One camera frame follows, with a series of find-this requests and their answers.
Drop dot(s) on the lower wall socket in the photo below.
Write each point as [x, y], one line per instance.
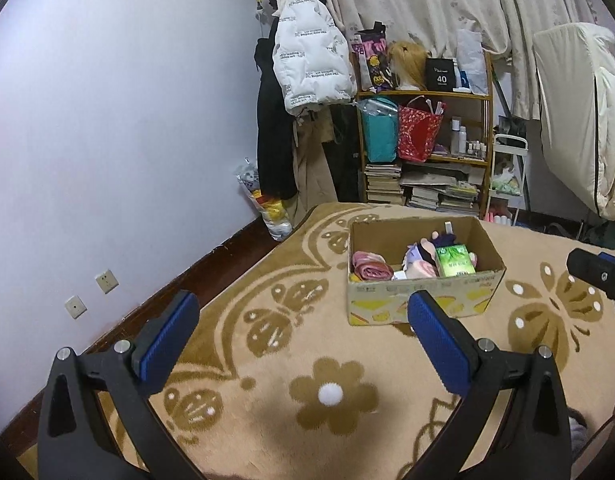
[75, 307]

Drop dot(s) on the cardboard box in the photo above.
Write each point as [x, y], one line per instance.
[385, 302]

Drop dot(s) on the white mattress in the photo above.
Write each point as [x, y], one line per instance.
[575, 68]

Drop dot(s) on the wall socket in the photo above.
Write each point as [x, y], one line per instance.
[75, 307]
[106, 281]

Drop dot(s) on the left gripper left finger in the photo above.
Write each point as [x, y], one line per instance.
[74, 438]

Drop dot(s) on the blonde wig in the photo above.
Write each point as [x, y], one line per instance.
[408, 61]

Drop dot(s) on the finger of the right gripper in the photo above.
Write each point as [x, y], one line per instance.
[607, 261]
[587, 267]

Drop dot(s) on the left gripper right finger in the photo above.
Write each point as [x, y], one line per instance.
[533, 439]

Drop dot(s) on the white puffer jacket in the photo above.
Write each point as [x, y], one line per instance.
[311, 58]

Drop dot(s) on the white rolling cart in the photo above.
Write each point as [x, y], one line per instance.
[507, 177]

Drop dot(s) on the beige patterned rug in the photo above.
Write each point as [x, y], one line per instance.
[275, 383]

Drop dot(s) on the black coat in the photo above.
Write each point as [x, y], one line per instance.
[274, 126]

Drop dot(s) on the teal bag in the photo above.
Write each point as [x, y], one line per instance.
[379, 118]

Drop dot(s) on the black box with 40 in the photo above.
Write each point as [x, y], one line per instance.
[441, 74]

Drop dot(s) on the green tissue pack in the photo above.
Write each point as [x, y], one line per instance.
[454, 260]

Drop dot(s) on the curtain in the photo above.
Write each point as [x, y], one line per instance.
[506, 27]

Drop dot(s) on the purple plush doll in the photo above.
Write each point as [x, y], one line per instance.
[419, 260]

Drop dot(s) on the upper wall socket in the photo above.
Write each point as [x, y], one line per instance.
[106, 281]

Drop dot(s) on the wooden bookshelf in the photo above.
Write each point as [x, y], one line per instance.
[455, 178]

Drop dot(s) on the bag of toys on floor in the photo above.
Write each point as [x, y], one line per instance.
[271, 209]

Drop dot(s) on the red gift bag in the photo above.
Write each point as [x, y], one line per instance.
[418, 124]

